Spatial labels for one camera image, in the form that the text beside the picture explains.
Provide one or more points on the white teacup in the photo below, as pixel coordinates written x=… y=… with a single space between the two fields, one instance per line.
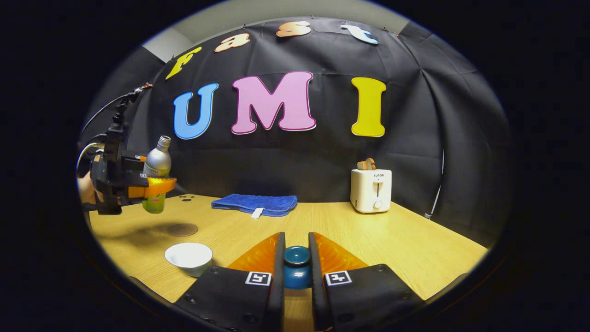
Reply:
x=189 y=256

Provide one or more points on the bread slice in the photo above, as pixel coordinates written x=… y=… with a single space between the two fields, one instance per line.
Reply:
x=366 y=164

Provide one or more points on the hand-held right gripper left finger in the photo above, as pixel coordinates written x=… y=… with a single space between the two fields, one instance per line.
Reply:
x=280 y=263

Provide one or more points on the blue teacup lid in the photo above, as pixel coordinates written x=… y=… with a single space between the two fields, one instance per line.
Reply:
x=297 y=272

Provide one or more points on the folded blue towel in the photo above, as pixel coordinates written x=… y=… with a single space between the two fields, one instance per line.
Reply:
x=253 y=202

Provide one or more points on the round brown coaster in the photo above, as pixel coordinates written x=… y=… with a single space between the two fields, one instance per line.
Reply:
x=182 y=229

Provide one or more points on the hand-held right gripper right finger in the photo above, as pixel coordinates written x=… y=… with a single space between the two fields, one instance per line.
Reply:
x=314 y=263

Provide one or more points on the silver green-label water bottle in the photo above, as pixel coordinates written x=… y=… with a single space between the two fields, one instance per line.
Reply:
x=158 y=161

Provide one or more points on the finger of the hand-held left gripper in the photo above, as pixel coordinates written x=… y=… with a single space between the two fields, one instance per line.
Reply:
x=159 y=185
x=133 y=165

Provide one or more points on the black backdrop cloth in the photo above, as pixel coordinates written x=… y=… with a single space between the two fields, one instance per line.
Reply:
x=299 y=157

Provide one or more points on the white toaster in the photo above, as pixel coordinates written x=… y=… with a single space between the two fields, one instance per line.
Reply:
x=371 y=191

